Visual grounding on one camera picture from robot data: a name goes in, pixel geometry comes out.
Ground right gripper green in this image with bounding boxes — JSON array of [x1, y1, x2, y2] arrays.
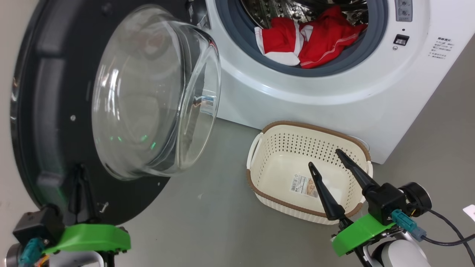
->
[[308, 149, 397, 267]]

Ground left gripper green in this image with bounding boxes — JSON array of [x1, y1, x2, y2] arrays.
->
[[43, 165, 131, 267]]

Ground black round glass washer door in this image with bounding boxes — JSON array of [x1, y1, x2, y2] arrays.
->
[[10, 0, 222, 227]]

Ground red shorts with white stitching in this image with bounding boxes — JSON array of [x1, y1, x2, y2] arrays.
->
[[299, 6, 368, 69]]

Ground red and white shirt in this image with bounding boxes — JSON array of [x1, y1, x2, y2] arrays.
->
[[254, 17, 308, 66]]

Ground product label sticker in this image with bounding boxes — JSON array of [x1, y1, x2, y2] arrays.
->
[[290, 175, 319, 198]]

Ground cream perforated laundry basket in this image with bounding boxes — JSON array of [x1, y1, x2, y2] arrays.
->
[[246, 121, 371, 225]]

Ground white front-load washing machine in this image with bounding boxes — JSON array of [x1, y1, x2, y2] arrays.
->
[[187, 0, 475, 164]]

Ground steel washer drum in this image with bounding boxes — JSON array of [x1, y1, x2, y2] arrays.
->
[[239, 0, 368, 28]]

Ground round white filter cover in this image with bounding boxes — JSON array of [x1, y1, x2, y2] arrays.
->
[[349, 135, 370, 149]]

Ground grey warning sticker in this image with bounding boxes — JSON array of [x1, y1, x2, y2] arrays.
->
[[395, 0, 413, 22]]

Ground teal left camera connector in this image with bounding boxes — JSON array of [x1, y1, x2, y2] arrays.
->
[[19, 237, 48, 266]]

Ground teal camera connector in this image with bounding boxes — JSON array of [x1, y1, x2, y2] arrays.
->
[[19, 237, 48, 266], [390, 209, 427, 241]]

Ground teal right camera connector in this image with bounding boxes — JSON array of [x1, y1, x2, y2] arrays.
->
[[390, 209, 427, 241]]

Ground thin black cable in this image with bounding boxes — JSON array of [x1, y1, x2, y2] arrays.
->
[[422, 233, 475, 247], [425, 208, 475, 264]]

